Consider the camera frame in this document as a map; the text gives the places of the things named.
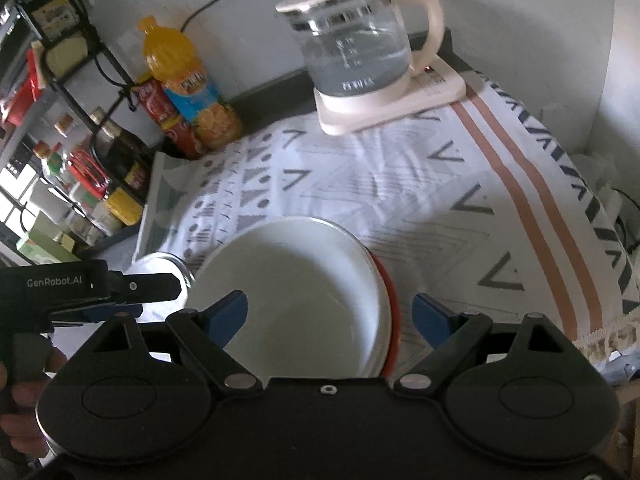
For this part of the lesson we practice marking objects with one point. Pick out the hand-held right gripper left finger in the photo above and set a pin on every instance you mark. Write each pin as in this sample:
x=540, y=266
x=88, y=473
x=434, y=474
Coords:
x=232, y=310

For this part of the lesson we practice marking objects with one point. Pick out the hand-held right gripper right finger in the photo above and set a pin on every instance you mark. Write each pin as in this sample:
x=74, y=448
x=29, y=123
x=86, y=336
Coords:
x=430, y=317

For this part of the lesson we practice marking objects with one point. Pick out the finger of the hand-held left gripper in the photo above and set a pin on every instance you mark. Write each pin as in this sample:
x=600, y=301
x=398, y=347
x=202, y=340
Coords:
x=155, y=286
x=100, y=314

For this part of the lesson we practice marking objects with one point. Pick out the small yellow patterned bowl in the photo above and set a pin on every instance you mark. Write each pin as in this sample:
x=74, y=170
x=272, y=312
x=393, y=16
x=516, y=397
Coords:
x=160, y=265

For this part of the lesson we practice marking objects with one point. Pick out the red and white bowl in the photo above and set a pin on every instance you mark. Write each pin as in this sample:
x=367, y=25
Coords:
x=300, y=290

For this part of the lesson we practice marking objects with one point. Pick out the person's left hand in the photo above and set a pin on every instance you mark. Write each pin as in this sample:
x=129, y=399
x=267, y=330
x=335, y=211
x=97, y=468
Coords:
x=25, y=435

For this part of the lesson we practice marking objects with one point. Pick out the green box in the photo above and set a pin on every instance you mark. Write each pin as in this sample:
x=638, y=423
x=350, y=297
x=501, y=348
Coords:
x=42, y=250

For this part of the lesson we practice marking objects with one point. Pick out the red cap seasoning bottle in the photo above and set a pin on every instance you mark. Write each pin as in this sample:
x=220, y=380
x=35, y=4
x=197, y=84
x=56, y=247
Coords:
x=50, y=165

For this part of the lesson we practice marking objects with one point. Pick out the patterned white tablecloth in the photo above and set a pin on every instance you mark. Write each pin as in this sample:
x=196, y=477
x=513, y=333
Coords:
x=425, y=185

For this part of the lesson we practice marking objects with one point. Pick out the dark soy sauce bottle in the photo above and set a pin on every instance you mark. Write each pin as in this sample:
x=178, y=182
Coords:
x=120, y=155

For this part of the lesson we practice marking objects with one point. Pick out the red cola bottle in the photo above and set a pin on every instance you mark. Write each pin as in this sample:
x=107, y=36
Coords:
x=165, y=115

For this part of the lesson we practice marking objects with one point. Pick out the red packet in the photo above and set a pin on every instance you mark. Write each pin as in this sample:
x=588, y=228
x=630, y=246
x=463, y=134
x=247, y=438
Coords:
x=22, y=95

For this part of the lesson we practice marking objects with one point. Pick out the cream kettle base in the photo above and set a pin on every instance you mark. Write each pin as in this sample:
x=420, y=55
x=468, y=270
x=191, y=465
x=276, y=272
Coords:
x=380, y=105

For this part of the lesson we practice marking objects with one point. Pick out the orange juice bottle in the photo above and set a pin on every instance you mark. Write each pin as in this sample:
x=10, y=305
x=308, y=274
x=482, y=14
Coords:
x=170, y=60

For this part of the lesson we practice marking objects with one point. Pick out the cream packet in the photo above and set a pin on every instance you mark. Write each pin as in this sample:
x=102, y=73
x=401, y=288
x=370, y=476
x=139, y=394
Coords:
x=67, y=55

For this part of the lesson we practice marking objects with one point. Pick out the glass electric kettle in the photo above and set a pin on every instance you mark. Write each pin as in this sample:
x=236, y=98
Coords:
x=350, y=55

